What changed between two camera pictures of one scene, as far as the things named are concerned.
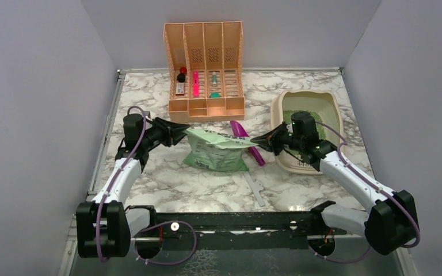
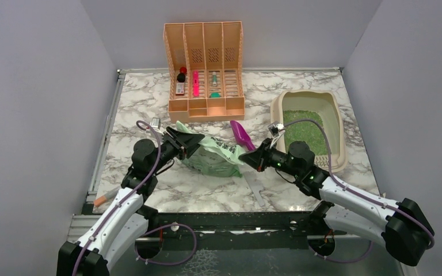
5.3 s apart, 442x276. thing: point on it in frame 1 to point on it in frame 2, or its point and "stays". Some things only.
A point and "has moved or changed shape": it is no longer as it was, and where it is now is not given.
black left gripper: (174, 131) to (190, 141)
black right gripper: (270, 141) to (259, 158)
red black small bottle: (181, 76) stays
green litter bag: (211, 149) has moved or changed shape
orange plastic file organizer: (205, 60) stays
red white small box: (179, 88) stays
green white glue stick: (214, 79) stays
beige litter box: (324, 104) stays
